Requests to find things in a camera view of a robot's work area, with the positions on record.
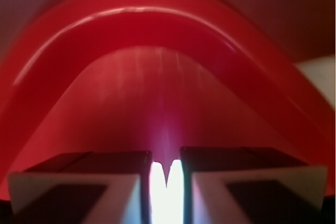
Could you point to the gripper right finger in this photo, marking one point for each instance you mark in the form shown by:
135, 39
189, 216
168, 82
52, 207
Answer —
251, 185

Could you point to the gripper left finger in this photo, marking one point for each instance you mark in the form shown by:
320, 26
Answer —
83, 188

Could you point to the red plastic tray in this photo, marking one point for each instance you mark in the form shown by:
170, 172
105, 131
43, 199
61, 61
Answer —
123, 75

